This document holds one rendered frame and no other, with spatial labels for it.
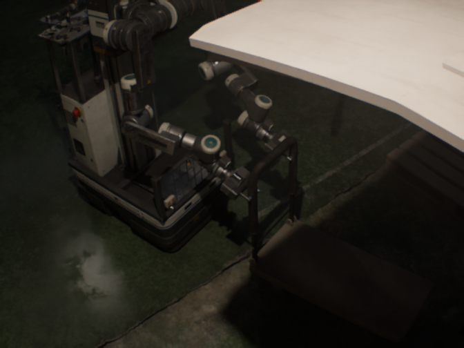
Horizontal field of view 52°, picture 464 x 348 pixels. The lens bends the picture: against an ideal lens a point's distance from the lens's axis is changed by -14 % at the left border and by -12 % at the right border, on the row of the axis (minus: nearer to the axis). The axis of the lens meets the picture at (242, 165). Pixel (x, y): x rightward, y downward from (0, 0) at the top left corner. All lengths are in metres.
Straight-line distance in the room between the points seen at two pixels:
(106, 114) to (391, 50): 2.19
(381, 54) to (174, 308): 2.08
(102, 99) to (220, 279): 1.12
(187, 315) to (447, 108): 2.14
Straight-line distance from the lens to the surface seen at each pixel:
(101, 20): 2.49
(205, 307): 2.69
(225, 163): 2.25
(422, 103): 0.71
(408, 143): 3.51
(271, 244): 2.68
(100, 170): 2.99
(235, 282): 2.78
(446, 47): 0.87
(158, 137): 2.22
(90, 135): 2.85
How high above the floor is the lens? 2.20
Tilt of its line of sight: 40 degrees down
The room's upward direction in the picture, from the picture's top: 3 degrees counter-clockwise
